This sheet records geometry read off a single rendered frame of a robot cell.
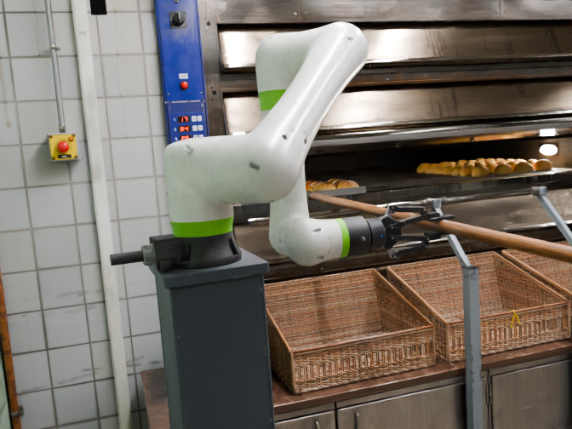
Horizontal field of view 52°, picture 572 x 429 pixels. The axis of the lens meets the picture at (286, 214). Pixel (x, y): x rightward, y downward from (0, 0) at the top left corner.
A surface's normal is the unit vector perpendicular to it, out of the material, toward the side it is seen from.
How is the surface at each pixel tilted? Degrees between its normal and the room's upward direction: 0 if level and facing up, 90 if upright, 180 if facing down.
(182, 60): 90
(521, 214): 70
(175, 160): 88
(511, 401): 92
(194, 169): 87
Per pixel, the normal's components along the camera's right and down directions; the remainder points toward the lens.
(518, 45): 0.25, -0.24
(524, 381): 0.29, 0.11
